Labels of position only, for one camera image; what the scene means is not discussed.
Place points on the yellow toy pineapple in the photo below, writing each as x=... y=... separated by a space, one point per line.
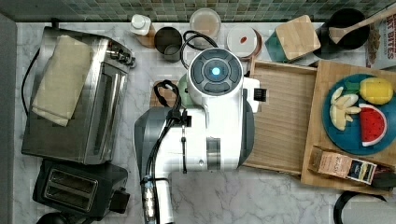
x=376 y=90

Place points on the bamboo cutting board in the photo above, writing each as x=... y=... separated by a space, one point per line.
x=327 y=75

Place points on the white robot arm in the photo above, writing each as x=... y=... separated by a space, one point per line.
x=216 y=133

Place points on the blue plate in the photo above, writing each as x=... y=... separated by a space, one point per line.
x=350 y=138

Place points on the cereal box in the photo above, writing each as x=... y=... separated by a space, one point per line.
x=381 y=44

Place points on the beige folded cloth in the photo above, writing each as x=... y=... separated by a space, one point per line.
x=57 y=96

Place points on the wooden drawer tray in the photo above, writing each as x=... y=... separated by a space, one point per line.
x=281 y=122

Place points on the small wooden board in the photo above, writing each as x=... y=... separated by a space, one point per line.
x=162 y=98

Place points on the orange juice bottle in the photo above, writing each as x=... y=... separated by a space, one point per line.
x=143 y=30

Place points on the light green cup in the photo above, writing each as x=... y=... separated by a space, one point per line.
x=183 y=92

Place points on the black two-slot toaster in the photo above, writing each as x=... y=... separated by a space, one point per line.
x=82 y=190

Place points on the white plate with red spot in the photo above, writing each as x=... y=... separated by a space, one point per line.
x=244 y=42

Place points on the toy peeled banana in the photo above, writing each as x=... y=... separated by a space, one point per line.
x=342 y=108

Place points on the dark grey metal cup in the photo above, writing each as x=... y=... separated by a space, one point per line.
x=168 y=42

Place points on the black utensil pot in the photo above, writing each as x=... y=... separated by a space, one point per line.
x=341 y=19

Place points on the toy watermelon slice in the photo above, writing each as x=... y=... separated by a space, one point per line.
x=373 y=125

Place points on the teal canister with bamboo lid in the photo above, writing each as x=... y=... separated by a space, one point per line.
x=292 y=40

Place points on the silver toaster oven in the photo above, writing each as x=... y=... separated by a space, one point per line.
x=88 y=137

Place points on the clear jar with pasta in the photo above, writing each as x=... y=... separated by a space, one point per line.
x=205 y=21

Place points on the wooden box of tea packets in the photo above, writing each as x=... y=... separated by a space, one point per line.
x=329 y=163

